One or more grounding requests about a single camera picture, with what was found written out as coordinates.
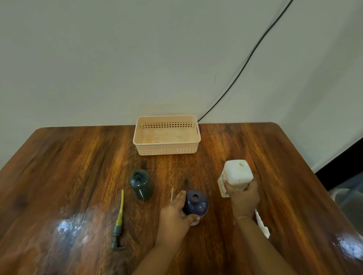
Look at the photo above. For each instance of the person's left forearm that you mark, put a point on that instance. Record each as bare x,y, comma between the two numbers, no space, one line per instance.
153,259

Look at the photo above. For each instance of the person's right thumb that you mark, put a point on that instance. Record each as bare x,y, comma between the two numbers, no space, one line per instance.
229,187

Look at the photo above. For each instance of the beige plastic basket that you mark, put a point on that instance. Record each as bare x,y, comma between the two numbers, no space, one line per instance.
167,139

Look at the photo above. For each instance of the person's left hand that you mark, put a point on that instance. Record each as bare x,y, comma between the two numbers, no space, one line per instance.
171,218

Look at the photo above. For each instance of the green pump with yellow tube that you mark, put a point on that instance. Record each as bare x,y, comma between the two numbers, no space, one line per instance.
119,223

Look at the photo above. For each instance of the dark blue round bottle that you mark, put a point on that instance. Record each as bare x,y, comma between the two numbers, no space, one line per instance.
195,204

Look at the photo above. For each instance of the white square bottle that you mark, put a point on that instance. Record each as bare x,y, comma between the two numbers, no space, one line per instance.
236,175

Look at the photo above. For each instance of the translucent plastic container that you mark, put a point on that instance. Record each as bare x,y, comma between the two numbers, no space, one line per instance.
347,202

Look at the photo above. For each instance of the person's right hand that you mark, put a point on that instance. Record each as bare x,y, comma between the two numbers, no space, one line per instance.
244,202

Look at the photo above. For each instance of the dark green round bottle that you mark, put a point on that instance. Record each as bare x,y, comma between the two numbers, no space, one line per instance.
141,184

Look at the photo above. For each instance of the person's right forearm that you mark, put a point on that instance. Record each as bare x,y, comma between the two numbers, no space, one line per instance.
261,248

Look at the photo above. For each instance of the white pump dispenser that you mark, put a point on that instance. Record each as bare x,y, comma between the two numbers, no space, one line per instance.
262,225

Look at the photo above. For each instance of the person's left thumb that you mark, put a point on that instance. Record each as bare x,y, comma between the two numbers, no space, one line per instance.
192,218

